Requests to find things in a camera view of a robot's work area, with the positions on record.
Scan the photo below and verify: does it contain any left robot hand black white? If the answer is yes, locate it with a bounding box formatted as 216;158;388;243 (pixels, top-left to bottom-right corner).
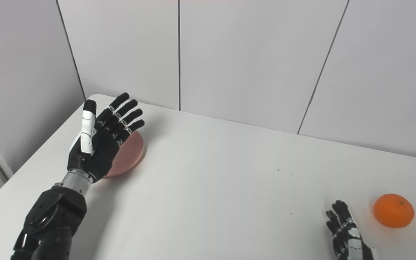
67;92;145;183

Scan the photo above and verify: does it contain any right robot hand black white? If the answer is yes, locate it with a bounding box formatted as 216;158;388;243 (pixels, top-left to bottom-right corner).
326;200;379;260

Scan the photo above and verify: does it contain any pink round plate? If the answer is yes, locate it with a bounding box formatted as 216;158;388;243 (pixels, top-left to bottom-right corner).
103;130;145;179

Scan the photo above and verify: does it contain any orange fruit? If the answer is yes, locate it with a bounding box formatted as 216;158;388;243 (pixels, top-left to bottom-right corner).
373;194;415;228

